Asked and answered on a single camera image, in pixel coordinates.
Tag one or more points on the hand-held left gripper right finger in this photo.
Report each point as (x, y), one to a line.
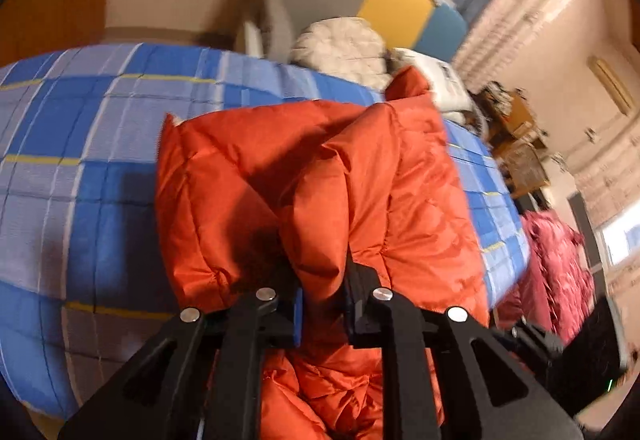
(357, 315)

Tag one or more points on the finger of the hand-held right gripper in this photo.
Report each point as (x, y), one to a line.
(530, 337)

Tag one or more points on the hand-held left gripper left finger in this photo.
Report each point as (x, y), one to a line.
(298, 320)

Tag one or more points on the orange puffer jacket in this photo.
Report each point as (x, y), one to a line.
(240, 169)

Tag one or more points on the red puffer jacket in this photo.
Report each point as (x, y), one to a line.
(555, 260)

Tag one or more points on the window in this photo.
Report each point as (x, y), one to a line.
(622, 235)

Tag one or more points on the beige curtain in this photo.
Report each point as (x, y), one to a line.
(525, 19)
(610, 169)

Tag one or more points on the wooden desk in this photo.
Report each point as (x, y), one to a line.
(520, 119)

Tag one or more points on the white folded clothing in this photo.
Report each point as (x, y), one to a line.
(450, 84)

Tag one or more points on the beige quilted clothing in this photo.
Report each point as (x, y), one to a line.
(345, 44)

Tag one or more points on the grey pillow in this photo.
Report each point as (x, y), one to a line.
(277, 24)

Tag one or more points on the blue plaid bed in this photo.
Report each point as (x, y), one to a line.
(75, 119)

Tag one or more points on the wall air conditioner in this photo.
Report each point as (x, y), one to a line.
(612, 84)

